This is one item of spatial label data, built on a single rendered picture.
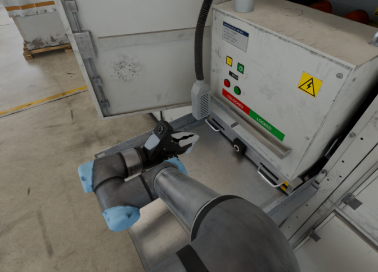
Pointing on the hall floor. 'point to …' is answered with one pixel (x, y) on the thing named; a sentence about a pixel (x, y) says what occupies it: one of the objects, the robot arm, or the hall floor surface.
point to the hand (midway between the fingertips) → (195, 134)
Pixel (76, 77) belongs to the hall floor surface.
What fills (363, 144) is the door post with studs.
